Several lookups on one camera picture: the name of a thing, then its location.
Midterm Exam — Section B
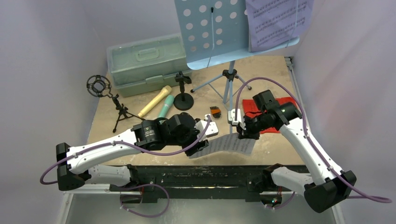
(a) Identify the white sheet music page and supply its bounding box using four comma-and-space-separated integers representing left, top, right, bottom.
189, 133, 256, 159

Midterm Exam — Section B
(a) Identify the red sheet music page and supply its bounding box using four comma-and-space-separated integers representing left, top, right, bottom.
242, 97, 298, 134

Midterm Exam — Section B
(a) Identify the black round-base microphone stand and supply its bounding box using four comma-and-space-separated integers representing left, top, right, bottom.
173, 71, 194, 111

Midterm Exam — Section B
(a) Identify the mint green microphone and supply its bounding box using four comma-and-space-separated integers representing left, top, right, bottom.
157, 95, 175, 118

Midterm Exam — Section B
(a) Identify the cream yellow microphone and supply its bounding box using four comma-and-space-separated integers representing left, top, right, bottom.
138, 85, 172, 118

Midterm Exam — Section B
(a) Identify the lavender sheet music page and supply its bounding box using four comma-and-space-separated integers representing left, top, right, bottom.
245, 0, 314, 52

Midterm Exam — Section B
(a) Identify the light blue music stand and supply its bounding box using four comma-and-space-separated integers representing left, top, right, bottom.
174, 0, 301, 141

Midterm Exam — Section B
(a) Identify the black tripod microphone stand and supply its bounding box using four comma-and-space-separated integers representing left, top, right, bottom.
86, 75, 145, 133

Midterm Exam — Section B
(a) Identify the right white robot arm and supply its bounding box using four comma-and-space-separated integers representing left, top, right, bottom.
228, 90, 357, 213

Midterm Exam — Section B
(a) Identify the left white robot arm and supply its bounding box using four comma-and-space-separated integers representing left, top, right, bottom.
56, 112, 219, 191

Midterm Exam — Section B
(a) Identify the orange black hex key set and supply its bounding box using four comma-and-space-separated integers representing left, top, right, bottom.
210, 106, 221, 119

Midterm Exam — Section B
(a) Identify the grey-green plastic toolbox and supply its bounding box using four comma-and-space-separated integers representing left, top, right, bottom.
106, 33, 192, 98

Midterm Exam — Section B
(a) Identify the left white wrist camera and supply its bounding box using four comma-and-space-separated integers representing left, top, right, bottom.
194, 114, 219, 142

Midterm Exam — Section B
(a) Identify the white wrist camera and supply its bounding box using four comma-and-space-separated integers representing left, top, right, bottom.
227, 109, 246, 130
194, 114, 219, 142

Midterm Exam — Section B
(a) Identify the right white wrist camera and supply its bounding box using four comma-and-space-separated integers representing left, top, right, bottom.
227, 109, 246, 130

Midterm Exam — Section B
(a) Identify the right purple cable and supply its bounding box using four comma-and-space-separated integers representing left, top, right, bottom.
233, 77, 393, 204

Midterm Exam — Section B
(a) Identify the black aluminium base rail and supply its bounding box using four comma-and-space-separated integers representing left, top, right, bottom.
63, 165, 344, 205

